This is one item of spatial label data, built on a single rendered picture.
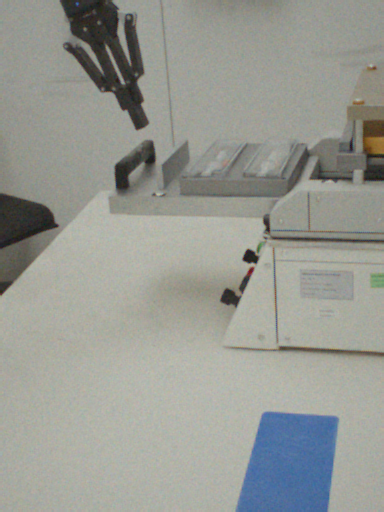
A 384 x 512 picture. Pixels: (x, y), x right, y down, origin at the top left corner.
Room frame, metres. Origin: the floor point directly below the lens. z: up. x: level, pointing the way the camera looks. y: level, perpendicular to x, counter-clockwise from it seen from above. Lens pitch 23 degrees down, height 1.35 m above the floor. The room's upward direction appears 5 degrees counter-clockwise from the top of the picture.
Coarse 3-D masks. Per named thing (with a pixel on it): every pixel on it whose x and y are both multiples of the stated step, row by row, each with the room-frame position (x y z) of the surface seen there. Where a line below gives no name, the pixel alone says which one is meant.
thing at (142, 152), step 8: (144, 144) 1.33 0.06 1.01; (152, 144) 1.35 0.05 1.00; (136, 152) 1.28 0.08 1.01; (144, 152) 1.31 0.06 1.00; (152, 152) 1.35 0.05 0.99; (120, 160) 1.24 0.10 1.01; (128, 160) 1.24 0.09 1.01; (136, 160) 1.27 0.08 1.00; (144, 160) 1.31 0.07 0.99; (152, 160) 1.35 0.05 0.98; (120, 168) 1.22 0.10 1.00; (128, 168) 1.23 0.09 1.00; (120, 176) 1.22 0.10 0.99; (128, 176) 1.23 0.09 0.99; (120, 184) 1.22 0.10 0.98; (128, 184) 1.22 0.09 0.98
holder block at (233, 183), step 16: (256, 144) 1.33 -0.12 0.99; (304, 144) 1.30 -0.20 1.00; (240, 160) 1.24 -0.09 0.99; (304, 160) 1.27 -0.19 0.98; (224, 176) 1.16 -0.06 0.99; (240, 176) 1.15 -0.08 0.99; (288, 176) 1.14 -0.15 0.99; (192, 192) 1.16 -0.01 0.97; (208, 192) 1.15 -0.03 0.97; (224, 192) 1.15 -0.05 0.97; (240, 192) 1.14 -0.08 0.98; (256, 192) 1.13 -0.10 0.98; (272, 192) 1.13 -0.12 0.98; (288, 192) 1.12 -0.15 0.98
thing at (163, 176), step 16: (160, 160) 1.22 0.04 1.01; (176, 160) 1.27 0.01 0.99; (192, 160) 1.35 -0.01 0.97; (144, 176) 1.28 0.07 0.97; (160, 176) 1.20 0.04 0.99; (176, 176) 1.26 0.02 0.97; (304, 176) 1.21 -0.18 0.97; (112, 192) 1.21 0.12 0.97; (128, 192) 1.20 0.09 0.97; (144, 192) 1.19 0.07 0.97; (160, 192) 1.19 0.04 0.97; (176, 192) 1.18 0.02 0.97; (112, 208) 1.19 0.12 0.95; (128, 208) 1.18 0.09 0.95; (144, 208) 1.17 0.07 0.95; (160, 208) 1.17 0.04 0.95; (176, 208) 1.16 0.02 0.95; (192, 208) 1.15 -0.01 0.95; (208, 208) 1.14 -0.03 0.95; (224, 208) 1.14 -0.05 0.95; (240, 208) 1.13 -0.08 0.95; (256, 208) 1.12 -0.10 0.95; (272, 208) 1.12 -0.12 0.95
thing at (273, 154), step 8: (264, 144) 1.29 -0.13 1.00; (272, 144) 1.28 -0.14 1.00; (280, 144) 1.28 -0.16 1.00; (288, 144) 1.28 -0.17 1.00; (264, 152) 1.24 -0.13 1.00; (272, 152) 1.24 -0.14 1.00; (280, 152) 1.23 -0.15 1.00; (288, 152) 1.23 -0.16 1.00; (256, 160) 1.20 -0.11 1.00; (264, 160) 1.20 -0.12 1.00; (272, 160) 1.19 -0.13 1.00; (280, 160) 1.19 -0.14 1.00; (248, 168) 1.16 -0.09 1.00; (256, 168) 1.16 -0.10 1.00; (264, 168) 1.15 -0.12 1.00; (272, 168) 1.15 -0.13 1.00; (280, 168) 1.15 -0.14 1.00
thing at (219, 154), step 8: (216, 144) 1.31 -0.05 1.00; (224, 144) 1.31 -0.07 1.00; (232, 144) 1.30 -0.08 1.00; (240, 144) 1.30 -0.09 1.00; (208, 152) 1.27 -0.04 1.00; (216, 152) 1.26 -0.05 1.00; (224, 152) 1.26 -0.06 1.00; (232, 152) 1.26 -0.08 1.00; (200, 160) 1.23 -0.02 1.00; (208, 160) 1.22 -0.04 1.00; (216, 160) 1.22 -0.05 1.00; (224, 160) 1.21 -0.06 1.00; (192, 168) 1.19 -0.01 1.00; (200, 168) 1.18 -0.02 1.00; (208, 168) 1.18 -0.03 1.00; (216, 168) 1.18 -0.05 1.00; (224, 168) 1.17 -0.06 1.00
